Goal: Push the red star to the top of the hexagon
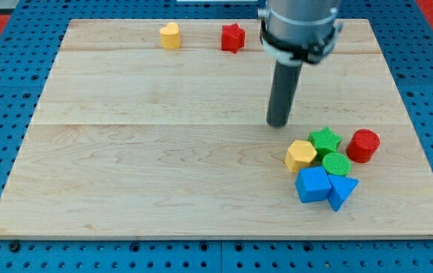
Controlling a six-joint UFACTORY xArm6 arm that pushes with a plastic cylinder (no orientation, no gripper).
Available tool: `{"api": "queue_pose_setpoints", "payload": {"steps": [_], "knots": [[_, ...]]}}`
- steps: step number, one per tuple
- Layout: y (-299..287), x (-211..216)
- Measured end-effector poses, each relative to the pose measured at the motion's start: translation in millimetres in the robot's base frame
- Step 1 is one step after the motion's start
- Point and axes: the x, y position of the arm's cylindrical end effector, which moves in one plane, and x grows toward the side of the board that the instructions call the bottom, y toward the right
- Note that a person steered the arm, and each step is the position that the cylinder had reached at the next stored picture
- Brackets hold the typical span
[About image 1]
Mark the green star block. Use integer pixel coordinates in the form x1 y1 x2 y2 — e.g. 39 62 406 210
308 127 343 161

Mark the green cylinder block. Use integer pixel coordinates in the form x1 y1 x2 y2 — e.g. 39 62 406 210
322 152 351 176

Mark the blue triangle block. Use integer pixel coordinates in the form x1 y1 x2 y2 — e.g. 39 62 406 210
327 174 359 212

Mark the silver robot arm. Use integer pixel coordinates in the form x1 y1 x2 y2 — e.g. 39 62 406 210
258 0 342 127

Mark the yellow hexagon block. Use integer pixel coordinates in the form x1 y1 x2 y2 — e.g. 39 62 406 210
284 140 317 173

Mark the yellow heart block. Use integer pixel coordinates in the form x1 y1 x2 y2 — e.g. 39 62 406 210
159 22 181 49

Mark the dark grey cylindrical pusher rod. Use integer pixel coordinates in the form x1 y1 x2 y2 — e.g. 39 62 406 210
266 61 302 127

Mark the blue cube block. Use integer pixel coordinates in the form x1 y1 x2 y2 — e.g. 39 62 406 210
295 167 331 203

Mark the red star block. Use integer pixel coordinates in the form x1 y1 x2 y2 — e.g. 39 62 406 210
221 24 246 54

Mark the wooden board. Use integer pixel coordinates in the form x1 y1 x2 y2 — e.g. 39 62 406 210
0 19 433 240

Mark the red cylinder block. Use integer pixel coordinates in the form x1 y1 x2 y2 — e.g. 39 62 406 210
346 129 381 163

